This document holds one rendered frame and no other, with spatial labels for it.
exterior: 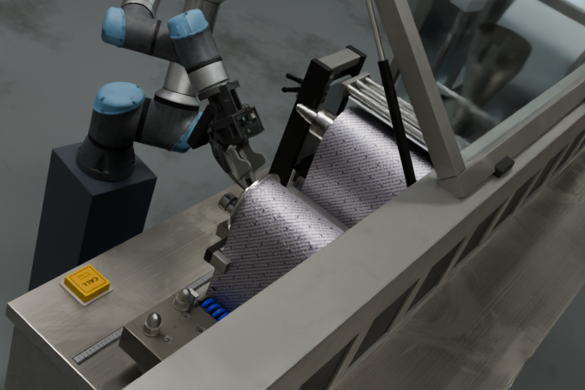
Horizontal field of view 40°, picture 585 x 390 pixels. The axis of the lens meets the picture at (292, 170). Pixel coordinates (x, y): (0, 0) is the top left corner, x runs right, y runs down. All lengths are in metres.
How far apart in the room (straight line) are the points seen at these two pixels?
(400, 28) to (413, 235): 0.27
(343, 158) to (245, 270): 0.30
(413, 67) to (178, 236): 1.06
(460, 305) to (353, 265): 0.41
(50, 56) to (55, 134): 0.65
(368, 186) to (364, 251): 0.71
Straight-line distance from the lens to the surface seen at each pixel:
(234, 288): 1.62
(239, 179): 1.57
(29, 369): 1.81
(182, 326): 1.61
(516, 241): 1.47
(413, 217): 1.01
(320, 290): 0.85
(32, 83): 4.02
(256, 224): 1.51
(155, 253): 1.92
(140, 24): 1.65
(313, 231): 1.47
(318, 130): 1.70
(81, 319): 1.75
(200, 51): 1.54
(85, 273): 1.80
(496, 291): 1.34
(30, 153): 3.58
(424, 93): 1.06
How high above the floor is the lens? 2.22
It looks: 35 degrees down
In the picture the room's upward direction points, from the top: 22 degrees clockwise
